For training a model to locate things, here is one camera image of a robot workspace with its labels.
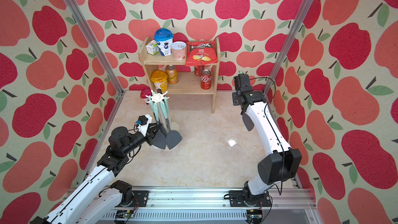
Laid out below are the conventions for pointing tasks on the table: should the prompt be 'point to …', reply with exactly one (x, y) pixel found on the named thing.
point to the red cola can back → (198, 70)
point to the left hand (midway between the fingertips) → (160, 126)
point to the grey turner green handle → (247, 121)
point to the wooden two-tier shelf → (195, 80)
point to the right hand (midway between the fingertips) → (246, 99)
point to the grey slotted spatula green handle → (173, 137)
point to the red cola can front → (205, 78)
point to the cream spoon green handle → (174, 126)
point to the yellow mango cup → (159, 78)
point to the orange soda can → (172, 74)
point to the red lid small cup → (145, 94)
